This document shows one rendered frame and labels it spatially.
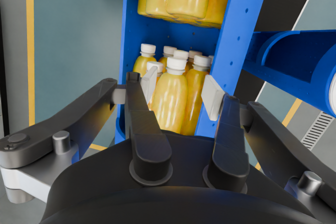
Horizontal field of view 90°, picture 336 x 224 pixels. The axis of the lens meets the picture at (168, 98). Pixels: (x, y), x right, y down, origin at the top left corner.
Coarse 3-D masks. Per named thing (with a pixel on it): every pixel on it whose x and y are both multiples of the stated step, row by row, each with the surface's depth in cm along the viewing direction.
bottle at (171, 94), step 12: (168, 72) 34; (180, 72) 34; (156, 84) 36; (168, 84) 33; (180, 84) 33; (156, 96) 35; (168, 96) 33; (180, 96) 34; (156, 108) 35; (168, 108) 34; (180, 108) 35; (168, 120) 35; (180, 120) 36
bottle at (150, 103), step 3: (159, 72) 40; (162, 72) 41; (159, 75) 40; (156, 78) 39; (156, 81) 39; (153, 93) 39; (153, 96) 39; (150, 99) 39; (150, 102) 40; (150, 105) 40; (150, 108) 40
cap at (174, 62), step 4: (168, 60) 33; (172, 60) 33; (176, 60) 32; (180, 60) 32; (184, 60) 33; (168, 64) 34; (172, 64) 33; (176, 64) 33; (180, 64) 33; (184, 64) 33; (176, 68) 33; (180, 68) 33
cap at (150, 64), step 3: (147, 63) 39; (150, 63) 38; (153, 63) 38; (156, 63) 39; (159, 63) 40; (162, 63) 40; (147, 66) 39; (150, 66) 39; (159, 66) 39; (162, 66) 40; (147, 69) 40; (159, 69) 39
